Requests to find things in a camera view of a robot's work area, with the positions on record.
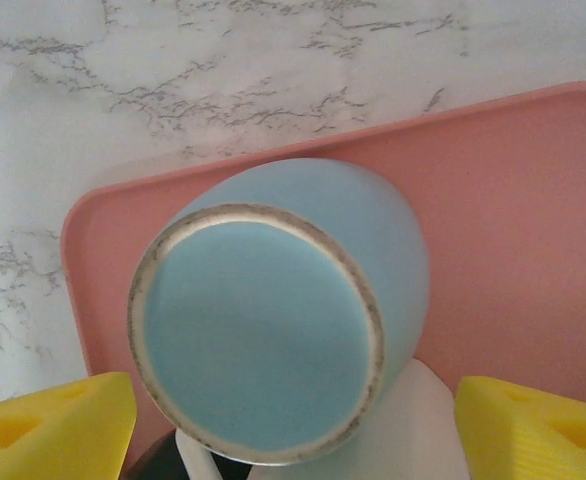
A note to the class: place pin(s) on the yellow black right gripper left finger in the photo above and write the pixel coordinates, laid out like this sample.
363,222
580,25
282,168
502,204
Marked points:
48,430

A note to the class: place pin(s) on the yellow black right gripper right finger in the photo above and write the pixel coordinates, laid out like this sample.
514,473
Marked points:
523,435

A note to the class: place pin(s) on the white mug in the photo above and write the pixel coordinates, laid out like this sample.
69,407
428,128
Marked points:
418,425

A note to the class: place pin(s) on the light blue mug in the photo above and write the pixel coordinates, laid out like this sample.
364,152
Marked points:
263,325

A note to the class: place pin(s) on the pink plastic tray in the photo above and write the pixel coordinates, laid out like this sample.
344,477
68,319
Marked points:
498,225

